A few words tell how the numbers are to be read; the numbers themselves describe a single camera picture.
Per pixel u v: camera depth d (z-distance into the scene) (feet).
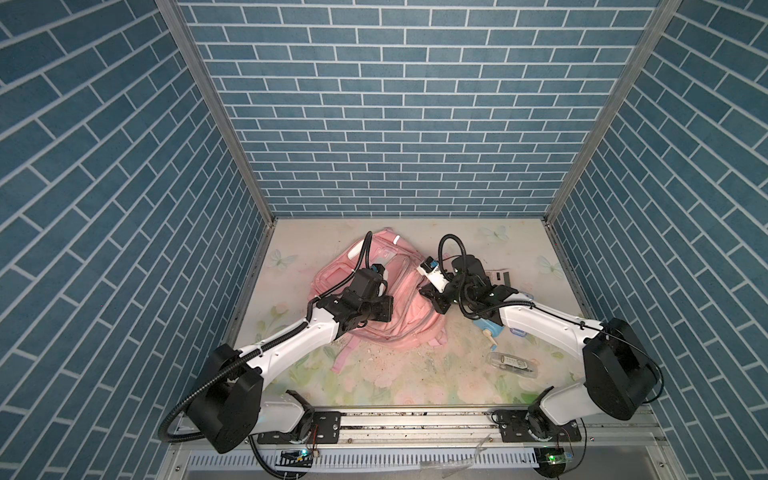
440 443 2.38
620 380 1.42
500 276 3.31
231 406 1.33
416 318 2.75
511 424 2.42
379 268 2.51
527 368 2.71
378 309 2.37
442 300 2.47
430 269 2.42
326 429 2.42
